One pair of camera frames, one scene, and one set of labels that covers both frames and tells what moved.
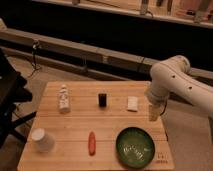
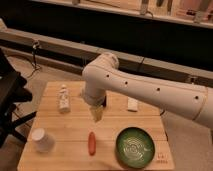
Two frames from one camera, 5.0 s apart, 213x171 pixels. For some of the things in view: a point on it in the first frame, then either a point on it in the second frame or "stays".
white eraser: (132, 102) stays
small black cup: (102, 99) stays
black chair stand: (13, 91) stays
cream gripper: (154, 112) → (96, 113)
